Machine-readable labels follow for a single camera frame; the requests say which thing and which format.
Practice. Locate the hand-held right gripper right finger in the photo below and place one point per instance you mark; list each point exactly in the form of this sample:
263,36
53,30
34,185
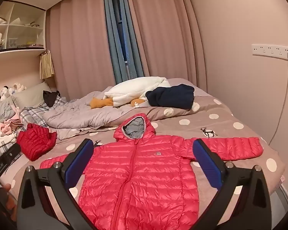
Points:
207,166

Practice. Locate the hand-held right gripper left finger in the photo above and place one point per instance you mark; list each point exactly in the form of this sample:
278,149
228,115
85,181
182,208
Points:
78,166

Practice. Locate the red hooded puffer jacket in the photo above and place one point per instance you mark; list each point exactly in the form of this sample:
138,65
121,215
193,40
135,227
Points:
144,172

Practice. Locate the person's left hand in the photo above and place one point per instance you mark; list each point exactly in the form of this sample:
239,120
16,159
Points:
11,204

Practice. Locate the white cloth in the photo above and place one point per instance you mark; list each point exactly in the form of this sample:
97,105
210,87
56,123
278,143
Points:
1,140

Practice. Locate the folded red puffer jacket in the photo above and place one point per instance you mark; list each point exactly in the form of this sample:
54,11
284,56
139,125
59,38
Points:
36,141

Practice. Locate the pink garment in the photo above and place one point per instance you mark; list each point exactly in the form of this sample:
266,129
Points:
9,125

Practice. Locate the polka dot bed cover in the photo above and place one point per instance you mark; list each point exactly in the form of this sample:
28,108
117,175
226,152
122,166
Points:
206,115

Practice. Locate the grey lilac jacket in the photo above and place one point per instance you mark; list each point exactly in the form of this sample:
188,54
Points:
86,115

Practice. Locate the grey garment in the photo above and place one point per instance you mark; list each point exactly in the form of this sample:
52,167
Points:
4,111

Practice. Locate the plaid pillow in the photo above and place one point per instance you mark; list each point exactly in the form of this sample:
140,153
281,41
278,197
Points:
31,115

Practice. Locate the black and white plush toy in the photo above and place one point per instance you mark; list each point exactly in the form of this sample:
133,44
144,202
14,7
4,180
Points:
3,93

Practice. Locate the grey-green pillow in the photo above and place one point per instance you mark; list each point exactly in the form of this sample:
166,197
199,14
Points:
31,95

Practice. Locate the black garment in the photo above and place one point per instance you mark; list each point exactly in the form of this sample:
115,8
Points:
50,98

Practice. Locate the navy garment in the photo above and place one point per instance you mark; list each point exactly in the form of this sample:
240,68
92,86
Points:
170,97

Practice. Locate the white and mustard garment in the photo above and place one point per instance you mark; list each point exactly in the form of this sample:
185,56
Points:
134,88

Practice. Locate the striped hanging cloth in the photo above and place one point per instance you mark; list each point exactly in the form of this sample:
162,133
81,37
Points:
46,64

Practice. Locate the pink curtain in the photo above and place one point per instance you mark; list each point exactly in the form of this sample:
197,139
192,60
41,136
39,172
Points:
163,28
81,40

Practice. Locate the blue-grey curtain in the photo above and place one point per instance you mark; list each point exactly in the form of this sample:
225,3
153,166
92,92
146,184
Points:
134,52

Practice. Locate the window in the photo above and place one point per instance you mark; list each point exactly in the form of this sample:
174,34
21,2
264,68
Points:
120,40

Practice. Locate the bed frame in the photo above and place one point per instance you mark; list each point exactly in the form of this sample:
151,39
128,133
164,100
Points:
284,194

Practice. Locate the white wall socket strip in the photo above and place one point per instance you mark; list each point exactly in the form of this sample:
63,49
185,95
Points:
270,50

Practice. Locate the white wall shelf unit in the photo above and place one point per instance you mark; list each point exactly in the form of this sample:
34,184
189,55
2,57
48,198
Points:
21,27

